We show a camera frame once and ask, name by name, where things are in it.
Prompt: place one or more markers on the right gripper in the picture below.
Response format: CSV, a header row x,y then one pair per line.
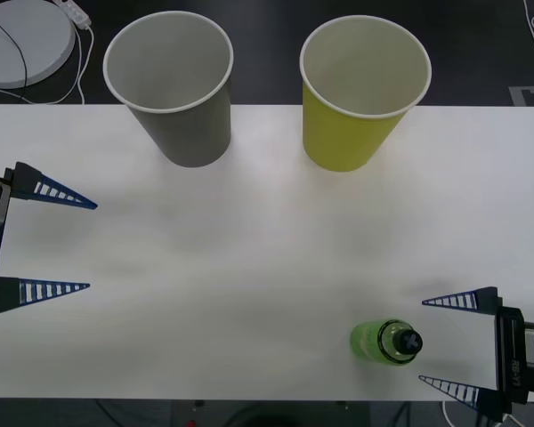
x,y
509,356

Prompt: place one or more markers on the white round disc base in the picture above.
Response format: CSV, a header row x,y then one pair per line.
x,y
40,40

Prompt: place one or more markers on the green plastic bottle black cap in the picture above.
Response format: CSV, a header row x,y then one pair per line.
x,y
369,340

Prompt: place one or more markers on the white power strip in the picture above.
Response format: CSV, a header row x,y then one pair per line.
x,y
78,13

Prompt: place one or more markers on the grey plastic waste bin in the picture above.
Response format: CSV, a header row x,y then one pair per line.
x,y
191,133

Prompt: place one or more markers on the yellow-green plastic waste bin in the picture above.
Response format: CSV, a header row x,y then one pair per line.
x,y
347,142

